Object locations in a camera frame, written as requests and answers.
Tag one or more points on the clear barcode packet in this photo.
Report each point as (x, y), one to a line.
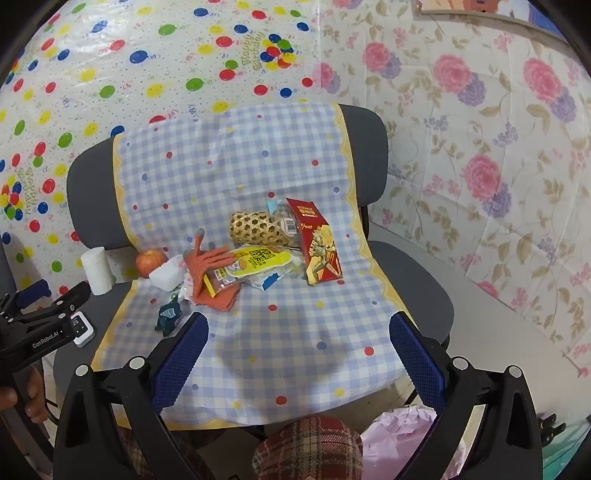
(281, 217)

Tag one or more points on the dark green wrapper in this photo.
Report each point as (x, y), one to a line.
(168, 318)

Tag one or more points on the person's left hand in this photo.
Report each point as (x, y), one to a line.
(34, 394)

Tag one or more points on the red apple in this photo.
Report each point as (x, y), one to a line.
(150, 262)

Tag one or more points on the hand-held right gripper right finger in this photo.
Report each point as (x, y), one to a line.
(418, 357)

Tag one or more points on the balloon print sheet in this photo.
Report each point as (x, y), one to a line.
(138, 69)

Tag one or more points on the red cardboard carton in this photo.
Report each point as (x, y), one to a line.
(318, 249)

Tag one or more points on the blue checkered dotted cloth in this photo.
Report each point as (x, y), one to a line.
(258, 161)

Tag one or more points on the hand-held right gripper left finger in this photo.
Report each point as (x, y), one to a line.
(180, 360)

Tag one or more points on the blue white wrapper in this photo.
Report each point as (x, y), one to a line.
(268, 280)

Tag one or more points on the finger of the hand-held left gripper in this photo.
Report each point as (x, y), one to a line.
(64, 304)
(33, 290)

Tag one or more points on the woven bamboo tube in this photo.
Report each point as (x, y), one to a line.
(254, 228)

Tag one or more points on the small white electronic device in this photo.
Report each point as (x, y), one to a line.
(81, 328)

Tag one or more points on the pink plastic bag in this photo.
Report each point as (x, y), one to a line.
(401, 443)

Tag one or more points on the white plastic wrapper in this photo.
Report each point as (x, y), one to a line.
(188, 288)

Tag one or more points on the floral print sheet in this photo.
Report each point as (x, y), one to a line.
(461, 138)

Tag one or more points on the plaid trousers leg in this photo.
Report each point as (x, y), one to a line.
(309, 447)

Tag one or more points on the yellow snack packet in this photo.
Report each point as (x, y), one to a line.
(258, 258)

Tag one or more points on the orange work glove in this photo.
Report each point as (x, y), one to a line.
(203, 261)

